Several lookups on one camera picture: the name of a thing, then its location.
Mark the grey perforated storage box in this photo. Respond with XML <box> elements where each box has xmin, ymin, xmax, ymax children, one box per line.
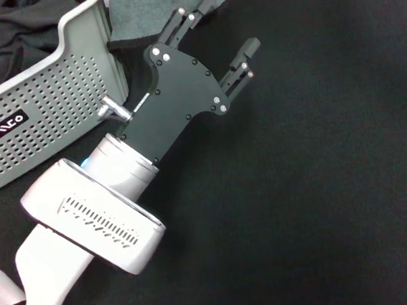
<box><xmin>0</xmin><ymin>0</ymin><xmax>138</xmax><ymax>200</ymax></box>

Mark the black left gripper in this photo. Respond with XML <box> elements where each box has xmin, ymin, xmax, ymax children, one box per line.
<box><xmin>108</xmin><ymin>0</ymin><xmax>272</xmax><ymax>167</ymax></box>

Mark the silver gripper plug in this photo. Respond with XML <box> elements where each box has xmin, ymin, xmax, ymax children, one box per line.
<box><xmin>96</xmin><ymin>94</ymin><xmax>134</xmax><ymax>124</ymax></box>

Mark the black tablecloth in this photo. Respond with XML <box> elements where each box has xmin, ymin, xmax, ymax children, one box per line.
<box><xmin>0</xmin><ymin>0</ymin><xmax>407</xmax><ymax>305</ymax></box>

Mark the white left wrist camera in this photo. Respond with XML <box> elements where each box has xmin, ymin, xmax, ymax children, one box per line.
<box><xmin>16</xmin><ymin>148</ymin><xmax>171</xmax><ymax>286</ymax></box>

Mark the yellow grey towel black trim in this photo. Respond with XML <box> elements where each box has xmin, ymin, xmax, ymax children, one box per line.
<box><xmin>102</xmin><ymin>0</ymin><xmax>255</xmax><ymax>57</ymax></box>

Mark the dark grey crumpled cloth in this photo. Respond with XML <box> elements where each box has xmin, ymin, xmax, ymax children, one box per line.
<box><xmin>0</xmin><ymin>0</ymin><xmax>101</xmax><ymax>85</ymax></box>

